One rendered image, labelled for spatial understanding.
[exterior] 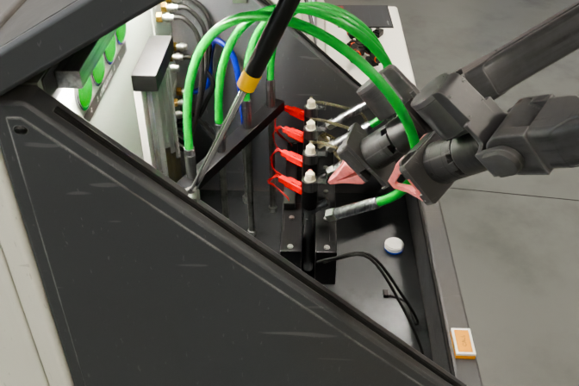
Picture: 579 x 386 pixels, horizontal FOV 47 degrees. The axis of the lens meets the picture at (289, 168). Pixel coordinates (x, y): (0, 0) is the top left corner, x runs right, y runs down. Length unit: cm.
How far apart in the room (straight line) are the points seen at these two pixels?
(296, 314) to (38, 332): 33
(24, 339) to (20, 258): 15
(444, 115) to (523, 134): 11
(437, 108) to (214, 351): 41
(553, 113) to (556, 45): 28
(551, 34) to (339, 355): 52
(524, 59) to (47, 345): 75
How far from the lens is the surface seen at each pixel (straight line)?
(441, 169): 85
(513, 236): 280
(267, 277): 78
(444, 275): 119
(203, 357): 90
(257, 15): 91
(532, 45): 100
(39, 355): 97
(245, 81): 65
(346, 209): 101
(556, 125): 71
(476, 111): 78
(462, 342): 108
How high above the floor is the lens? 178
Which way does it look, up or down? 36 degrees down
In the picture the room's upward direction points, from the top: straight up
